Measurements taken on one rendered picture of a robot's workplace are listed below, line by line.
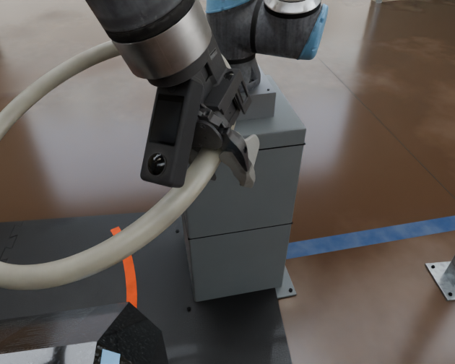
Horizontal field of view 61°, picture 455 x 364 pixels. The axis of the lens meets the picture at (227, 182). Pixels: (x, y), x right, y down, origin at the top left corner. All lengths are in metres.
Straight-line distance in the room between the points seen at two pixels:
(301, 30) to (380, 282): 1.25
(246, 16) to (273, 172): 0.49
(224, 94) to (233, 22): 0.72
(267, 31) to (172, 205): 0.76
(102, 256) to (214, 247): 1.05
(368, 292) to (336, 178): 0.79
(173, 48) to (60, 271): 0.28
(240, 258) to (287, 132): 0.60
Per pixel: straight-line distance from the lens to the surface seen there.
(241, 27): 1.14
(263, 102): 1.23
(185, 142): 0.41
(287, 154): 1.26
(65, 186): 2.47
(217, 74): 0.45
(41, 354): 0.84
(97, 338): 0.83
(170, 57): 0.36
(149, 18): 0.35
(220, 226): 1.40
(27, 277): 0.52
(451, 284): 2.07
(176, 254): 1.92
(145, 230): 0.45
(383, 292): 1.92
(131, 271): 1.89
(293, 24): 1.08
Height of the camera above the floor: 1.49
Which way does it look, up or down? 40 degrees down
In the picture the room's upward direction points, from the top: straight up
